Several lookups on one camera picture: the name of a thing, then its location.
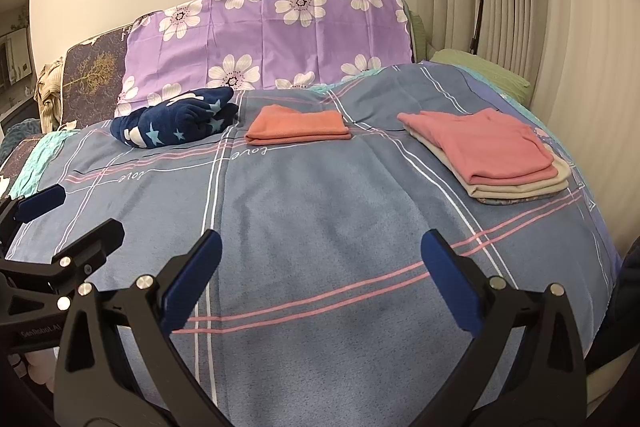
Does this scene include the navy star print blanket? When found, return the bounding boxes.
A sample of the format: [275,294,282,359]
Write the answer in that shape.
[111,87,240,150]

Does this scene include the dark deer print quilt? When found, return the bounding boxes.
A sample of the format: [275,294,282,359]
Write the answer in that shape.
[0,147,36,200]

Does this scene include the white pleated curtain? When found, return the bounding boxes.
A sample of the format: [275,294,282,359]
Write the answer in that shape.
[415,0,640,258]

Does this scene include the beige clothing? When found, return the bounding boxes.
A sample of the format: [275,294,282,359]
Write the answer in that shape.
[34,63,66,132]

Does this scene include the arched wall mirror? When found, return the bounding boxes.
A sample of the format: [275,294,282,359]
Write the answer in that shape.
[0,0,36,128]

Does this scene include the purple floral pillow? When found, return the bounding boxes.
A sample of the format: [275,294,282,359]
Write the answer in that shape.
[114,0,417,118]

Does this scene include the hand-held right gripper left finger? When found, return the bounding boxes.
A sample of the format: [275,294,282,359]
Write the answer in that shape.
[54,229,223,427]

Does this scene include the pink folded garment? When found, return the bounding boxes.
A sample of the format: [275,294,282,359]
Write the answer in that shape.
[397,108,557,186]

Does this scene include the beige folded garment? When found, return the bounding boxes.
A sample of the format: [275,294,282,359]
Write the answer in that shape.
[425,142,571,198]

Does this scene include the green pillow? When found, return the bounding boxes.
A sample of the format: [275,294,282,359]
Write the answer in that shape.
[430,48,532,102]

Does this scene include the dark teal blanket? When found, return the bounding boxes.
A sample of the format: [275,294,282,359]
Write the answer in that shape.
[0,119,43,162]

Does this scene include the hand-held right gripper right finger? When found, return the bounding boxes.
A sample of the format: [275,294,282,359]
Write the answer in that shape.
[420,229,588,427]

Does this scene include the patterned folded garment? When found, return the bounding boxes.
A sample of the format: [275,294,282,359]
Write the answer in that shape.
[477,189,568,206]

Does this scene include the dark gold-tree print pillow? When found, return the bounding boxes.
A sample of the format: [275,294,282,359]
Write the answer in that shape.
[62,12,163,128]

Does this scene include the coral long-sleeve shirt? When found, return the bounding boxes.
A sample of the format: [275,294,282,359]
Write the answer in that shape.
[245,104,353,145]

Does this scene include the blue plaid bed sheet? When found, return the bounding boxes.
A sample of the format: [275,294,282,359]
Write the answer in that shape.
[10,62,621,427]

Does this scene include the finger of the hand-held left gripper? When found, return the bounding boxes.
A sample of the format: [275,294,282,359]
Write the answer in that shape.
[0,185,67,238]
[0,218,126,294]

